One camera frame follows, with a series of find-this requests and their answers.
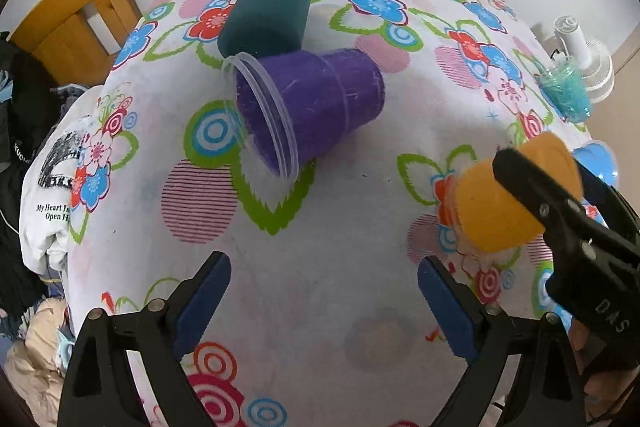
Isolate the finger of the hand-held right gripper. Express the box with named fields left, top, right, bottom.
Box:
left=575, top=156, right=640, bottom=249
left=492, top=147, right=597, bottom=239

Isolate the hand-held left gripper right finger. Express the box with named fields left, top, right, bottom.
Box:
left=417, top=255, right=586, bottom=427

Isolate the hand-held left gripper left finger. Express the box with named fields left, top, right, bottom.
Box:
left=59, top=251, right=232, bottom=427

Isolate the orange cup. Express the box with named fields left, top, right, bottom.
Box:
left=452, top=131, right=584, bottom=254

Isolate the purple cup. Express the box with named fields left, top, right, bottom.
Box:
left=234, top=47, right=386, bottom=179

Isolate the blue cup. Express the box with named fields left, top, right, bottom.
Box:
left=571, top=141, right=621, bottom=188

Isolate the teal cup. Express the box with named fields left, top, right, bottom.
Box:
left=217, top=0, right=313, bottom=58

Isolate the person's right hand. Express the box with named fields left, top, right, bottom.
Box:
left=569, top=321, right=640, bottom=408

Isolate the small glass with teal filling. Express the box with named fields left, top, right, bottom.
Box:
left=537, top=59, right=593, bottom=124

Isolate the floral tablecloth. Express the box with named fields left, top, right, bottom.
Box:
left=64, top=0, right=622, bottom=427

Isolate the small white fan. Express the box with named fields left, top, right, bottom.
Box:
left=552, top=17, right=615, bottom=104

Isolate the beige crumpled cloth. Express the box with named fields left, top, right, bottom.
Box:
left=4, top=297, right=82, bottom=427

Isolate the white printed t-shirt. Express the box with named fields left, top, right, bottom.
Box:
left=20, top=84, right=109, bottom=277

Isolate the dark clothing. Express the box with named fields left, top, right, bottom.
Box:
left=0, top=32, right=72, bottom=319

